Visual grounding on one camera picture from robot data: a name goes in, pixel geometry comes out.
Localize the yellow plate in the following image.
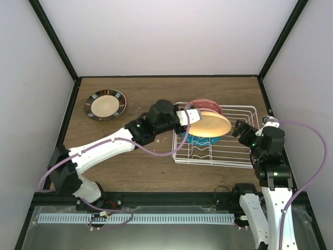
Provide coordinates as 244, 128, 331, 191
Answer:
189, 111, 232, 138

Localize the teal plate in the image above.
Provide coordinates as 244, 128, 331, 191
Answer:
181, 132, 221, 146

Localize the dark striped rim plate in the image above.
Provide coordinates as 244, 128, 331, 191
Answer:
84, 89, 127, 121

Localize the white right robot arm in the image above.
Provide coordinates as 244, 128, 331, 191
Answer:
231, 116, 298, 249

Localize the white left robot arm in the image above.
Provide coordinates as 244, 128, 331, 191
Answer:
46, 99, 201, 210

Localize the dark pink scalloped plate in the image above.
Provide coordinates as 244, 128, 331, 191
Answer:
190, 99, 222, 114

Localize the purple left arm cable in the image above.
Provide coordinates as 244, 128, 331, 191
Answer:
38, 103, 195, 231

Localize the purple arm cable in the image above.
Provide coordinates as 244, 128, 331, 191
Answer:
278, 119, 328, 250
38, 103, 195, 231

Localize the white wire dish rack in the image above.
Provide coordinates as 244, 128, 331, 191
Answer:
172, 105, 260, 169

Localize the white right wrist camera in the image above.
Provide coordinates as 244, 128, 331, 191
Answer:
255, 115, 280, 136

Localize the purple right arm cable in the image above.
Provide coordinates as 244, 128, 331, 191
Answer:
278, 119, 328, 250

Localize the slotted grey cable duct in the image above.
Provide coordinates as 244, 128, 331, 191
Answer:
37, 213, 235, 225

